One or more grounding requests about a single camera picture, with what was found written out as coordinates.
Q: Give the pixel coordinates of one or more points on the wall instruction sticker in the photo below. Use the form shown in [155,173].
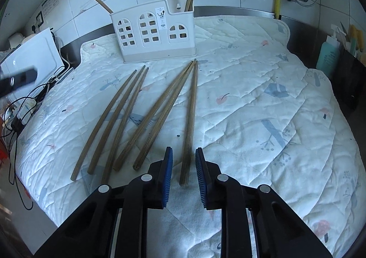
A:
[51,3]

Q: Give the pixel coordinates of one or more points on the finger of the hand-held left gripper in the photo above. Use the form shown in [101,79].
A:
[23,78]

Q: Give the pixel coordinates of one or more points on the white countertop appliance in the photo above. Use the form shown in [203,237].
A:
[31,52]

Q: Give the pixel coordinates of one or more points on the teal pump bottle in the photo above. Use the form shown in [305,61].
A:
[327,58]

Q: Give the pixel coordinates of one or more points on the black wall socket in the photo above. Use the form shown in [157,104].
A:
[40,18]

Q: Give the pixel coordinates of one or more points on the white quilted printed mat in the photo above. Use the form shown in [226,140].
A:
[257,103]

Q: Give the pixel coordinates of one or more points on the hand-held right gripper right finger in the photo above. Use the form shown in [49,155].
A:
[201,180]

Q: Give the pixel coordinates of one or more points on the white plastic chopstick holder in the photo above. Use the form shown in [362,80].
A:
[151,52]

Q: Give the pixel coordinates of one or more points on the black power adapter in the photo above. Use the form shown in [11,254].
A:
[19,123]

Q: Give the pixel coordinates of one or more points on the black utensil container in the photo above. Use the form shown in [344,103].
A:
[350,80]

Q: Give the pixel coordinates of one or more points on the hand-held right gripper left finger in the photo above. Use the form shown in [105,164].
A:
[168,180]

